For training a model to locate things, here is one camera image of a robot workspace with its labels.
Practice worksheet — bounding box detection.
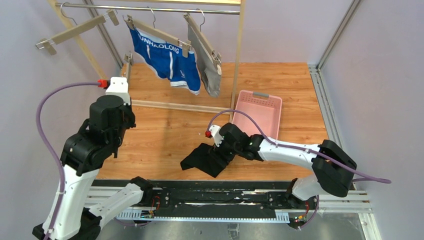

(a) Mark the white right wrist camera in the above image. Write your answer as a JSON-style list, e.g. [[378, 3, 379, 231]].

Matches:
[[208, 124, 224, 147]]

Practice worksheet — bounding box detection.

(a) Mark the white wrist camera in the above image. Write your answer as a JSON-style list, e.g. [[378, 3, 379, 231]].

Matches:
[[208, 124, 224, 147], [105, 76, 132, 106]]

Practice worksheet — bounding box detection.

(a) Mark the metal hanging rod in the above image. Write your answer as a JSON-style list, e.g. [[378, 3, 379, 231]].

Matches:
[[54, 2, 241, 15]]

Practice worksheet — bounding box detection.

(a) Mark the wooden hanger with blue underwear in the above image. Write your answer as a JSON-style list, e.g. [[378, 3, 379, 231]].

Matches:
[[122, 6, 192, 58]]

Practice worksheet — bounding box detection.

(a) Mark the empty wooden clip hanger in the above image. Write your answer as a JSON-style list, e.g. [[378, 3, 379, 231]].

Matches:
[[35, 0, 119, 56]]

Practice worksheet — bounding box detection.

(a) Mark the pink plastic laundry basket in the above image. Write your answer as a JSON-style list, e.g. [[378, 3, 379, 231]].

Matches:
[[235, 90, 283, 139]]

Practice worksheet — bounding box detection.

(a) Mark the black underwear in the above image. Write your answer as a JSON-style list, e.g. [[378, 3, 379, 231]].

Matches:
[[180, 143, 227, 178]]

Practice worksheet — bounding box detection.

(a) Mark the blue underwear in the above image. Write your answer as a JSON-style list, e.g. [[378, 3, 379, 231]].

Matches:
[[128, 28, 201, 95]]

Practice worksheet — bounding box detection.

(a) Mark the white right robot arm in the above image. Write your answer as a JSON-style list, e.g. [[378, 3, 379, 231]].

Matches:
[[207, 123, 357, 201]]

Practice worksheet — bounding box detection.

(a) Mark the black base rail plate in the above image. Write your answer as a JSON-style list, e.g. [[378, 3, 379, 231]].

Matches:
[[135, 180, 316, 221]]

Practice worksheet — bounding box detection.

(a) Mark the wooden hanger with grey underwear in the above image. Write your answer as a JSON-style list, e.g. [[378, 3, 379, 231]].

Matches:
[[183, 8, 222, 75]]

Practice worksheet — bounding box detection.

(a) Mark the wooden clothes rack frame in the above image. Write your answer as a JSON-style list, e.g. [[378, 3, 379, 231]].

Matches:
[[47, 0, 248, 116]]

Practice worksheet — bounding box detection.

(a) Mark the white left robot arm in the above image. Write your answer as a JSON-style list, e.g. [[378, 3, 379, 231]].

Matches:
[[32, 95, 153, 240]]

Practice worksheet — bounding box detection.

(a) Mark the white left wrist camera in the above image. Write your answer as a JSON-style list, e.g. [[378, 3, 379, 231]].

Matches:
[[105, 76, 132, 106]]

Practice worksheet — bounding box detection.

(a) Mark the grey underwear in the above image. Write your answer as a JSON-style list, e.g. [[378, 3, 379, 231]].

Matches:
[[187, 25, 222, 98]]

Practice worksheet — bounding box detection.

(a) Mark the wooden clip hanger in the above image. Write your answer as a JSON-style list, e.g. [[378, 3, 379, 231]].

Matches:
[[123, 51, 134, 82], [35, 0, 119, 56]]

